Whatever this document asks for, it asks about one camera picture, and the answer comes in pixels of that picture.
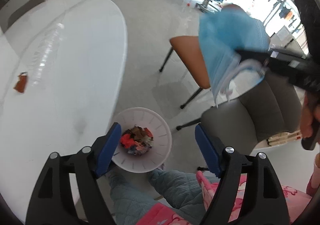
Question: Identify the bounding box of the white trash bin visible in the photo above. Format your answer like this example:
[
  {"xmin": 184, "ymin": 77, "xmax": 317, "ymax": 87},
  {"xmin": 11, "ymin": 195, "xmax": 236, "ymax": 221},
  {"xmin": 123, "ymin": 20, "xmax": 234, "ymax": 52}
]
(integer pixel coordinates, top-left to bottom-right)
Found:
[{"xmin": 112, "ymin": 107, "xmax": 172, "ymax": 174}]

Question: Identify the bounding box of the clear plastic bottle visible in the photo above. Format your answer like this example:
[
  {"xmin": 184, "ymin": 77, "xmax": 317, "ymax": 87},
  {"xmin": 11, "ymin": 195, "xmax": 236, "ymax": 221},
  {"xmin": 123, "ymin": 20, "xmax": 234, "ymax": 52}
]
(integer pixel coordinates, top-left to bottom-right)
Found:
[{"xmin": 27, "ymin": 22, "xmax": 65, "ymax": 87}]

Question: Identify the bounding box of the orange chair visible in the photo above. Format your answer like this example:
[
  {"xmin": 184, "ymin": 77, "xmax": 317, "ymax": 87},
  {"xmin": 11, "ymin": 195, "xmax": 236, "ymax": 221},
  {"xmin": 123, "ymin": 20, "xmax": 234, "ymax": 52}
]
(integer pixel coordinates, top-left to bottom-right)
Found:
[{"xmin": 159, "ymin": 35, "xmax": 210, "ymax": 109}]

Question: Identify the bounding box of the blue face mask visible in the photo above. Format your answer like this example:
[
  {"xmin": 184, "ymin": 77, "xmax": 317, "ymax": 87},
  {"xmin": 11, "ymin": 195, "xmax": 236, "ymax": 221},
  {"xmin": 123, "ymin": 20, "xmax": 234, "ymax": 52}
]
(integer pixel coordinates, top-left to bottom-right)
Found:
[{"xmin": 199, "ymin": 4, "xmax": 270, "ymax": 105}]

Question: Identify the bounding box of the grey padded chair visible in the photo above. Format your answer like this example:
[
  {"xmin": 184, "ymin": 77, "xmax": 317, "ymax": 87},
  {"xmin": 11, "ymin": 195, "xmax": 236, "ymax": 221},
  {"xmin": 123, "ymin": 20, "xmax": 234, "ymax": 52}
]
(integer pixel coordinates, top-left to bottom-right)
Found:
[{"xmin": 176, "ymin": 72, "xmax": 302, "ymax": 155}]

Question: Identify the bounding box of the right hand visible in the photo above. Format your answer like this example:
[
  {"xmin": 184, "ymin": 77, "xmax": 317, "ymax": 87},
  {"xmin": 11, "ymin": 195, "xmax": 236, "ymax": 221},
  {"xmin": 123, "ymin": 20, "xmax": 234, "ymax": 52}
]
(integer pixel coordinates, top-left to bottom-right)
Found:
[{"xmin": 300, "ymin": 92, "xmax": 319, "ymax": 146}]

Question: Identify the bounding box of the brown snack wrapper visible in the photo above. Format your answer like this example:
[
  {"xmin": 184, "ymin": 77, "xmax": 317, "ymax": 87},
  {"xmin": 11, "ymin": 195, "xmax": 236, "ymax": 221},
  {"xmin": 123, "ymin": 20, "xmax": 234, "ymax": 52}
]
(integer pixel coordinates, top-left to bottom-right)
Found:
[{"xmin": 14, "ymin": 72, "xmax": 28, "ymax": 93}]

